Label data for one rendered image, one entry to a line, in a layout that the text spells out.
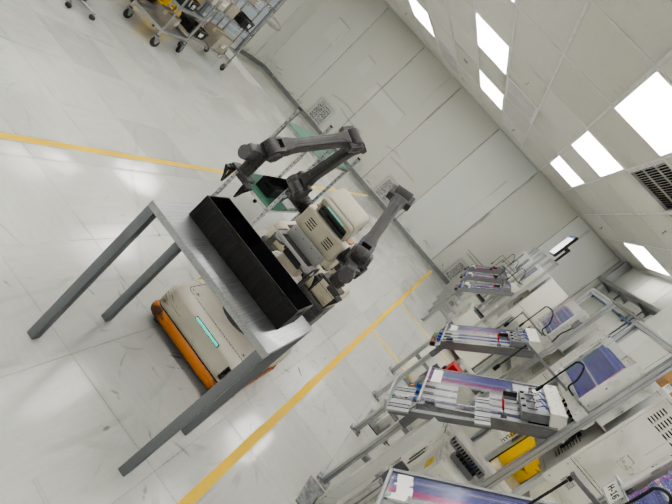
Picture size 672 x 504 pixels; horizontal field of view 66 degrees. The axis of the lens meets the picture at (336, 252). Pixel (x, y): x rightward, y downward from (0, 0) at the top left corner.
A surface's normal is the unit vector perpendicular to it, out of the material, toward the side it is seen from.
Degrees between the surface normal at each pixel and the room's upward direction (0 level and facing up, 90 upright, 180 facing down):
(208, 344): 90
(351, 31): 90
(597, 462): 90
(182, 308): 90
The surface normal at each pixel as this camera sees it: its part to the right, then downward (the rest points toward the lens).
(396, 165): -0.29, 0.05
